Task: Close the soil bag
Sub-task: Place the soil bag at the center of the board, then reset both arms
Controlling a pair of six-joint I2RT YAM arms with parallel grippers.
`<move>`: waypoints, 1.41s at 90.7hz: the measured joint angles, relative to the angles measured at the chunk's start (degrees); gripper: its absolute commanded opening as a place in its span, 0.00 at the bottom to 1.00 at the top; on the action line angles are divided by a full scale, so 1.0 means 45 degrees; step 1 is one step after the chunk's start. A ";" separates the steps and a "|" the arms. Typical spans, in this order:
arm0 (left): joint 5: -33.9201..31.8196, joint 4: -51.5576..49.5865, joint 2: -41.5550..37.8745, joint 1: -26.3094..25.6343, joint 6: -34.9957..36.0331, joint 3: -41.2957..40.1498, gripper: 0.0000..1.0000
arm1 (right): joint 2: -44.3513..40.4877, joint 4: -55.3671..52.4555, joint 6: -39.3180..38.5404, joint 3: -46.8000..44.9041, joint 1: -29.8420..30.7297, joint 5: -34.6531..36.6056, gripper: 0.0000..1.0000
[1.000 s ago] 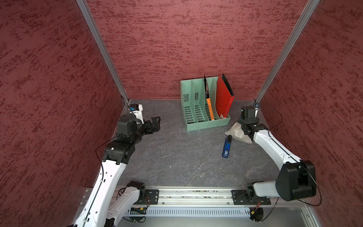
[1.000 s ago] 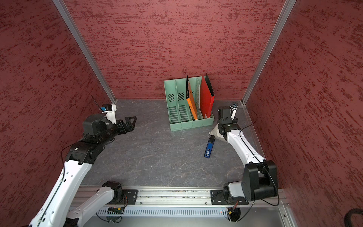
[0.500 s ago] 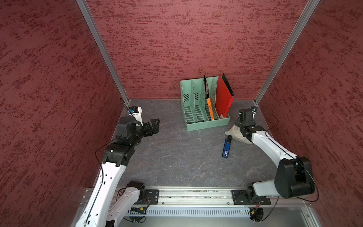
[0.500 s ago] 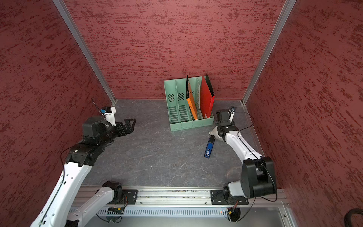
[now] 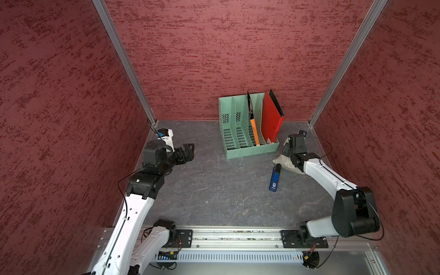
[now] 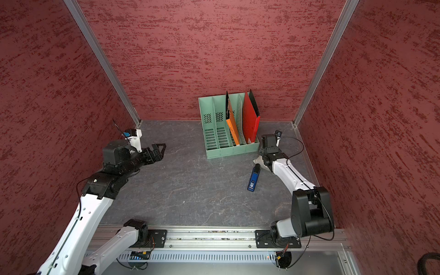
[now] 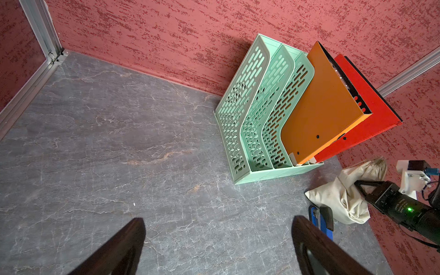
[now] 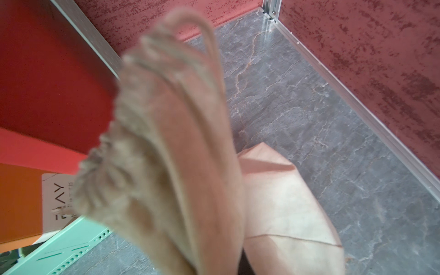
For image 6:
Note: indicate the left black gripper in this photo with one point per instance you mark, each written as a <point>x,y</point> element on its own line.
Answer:
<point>158,156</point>

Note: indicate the aluminium corner post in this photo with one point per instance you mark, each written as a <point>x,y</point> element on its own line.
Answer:
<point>81,21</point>
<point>340,27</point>

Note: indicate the beige cloth soil bag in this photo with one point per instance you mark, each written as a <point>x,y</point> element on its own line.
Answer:
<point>259,161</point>

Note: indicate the green plastic file organizer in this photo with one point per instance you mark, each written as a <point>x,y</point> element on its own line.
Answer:
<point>219,140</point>

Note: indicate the blue black stapler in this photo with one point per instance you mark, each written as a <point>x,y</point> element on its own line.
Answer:
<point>254,178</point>

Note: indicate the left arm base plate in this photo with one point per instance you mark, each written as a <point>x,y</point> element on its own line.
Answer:
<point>153,238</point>

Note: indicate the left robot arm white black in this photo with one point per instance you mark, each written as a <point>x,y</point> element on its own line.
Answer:
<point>121,160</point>

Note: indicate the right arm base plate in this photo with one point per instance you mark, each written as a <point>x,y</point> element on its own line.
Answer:
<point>265,239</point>

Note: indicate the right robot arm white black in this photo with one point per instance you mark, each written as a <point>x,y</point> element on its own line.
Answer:
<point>311,209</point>

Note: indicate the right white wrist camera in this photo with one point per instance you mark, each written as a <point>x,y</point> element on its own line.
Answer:
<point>278,135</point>

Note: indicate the left aluminium corner post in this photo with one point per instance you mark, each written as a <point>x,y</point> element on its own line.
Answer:
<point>81,21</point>

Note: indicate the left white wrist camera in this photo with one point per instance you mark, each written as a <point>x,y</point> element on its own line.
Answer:
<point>134,138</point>

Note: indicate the orange folder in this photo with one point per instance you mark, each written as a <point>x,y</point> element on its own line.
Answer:
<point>231,121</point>

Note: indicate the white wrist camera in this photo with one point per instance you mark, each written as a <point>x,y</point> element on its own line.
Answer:
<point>278,135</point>
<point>134,138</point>

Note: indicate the right aluminium corner post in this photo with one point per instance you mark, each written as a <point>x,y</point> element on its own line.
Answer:
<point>340,27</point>

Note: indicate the aluminium mounting rail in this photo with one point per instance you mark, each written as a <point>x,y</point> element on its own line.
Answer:
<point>241,239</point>

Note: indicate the perforated cable duct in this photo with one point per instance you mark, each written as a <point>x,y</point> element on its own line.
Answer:
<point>248,257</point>

